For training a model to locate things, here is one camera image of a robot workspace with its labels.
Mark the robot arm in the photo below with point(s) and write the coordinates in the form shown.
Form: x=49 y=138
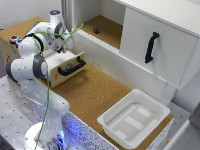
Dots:
x=36 y=96

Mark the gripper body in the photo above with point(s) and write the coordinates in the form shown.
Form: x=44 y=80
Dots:
x=59 y=41

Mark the wooden drawer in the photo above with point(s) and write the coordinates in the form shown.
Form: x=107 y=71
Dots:
x=68 y=78

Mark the pink block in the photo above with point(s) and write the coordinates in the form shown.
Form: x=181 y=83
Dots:
x=60 y=50

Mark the white cabinet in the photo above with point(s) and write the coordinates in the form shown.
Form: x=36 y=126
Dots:
x=100 y=50

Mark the red button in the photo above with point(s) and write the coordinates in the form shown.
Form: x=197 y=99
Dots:
x=13 y=38

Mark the white plastic box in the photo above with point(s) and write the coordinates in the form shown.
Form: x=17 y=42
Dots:
x=133 y=120

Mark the blue button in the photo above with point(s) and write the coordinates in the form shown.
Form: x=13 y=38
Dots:
x=19 y=42

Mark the white sliding door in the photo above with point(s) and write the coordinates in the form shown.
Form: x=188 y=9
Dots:
x=173 y=50

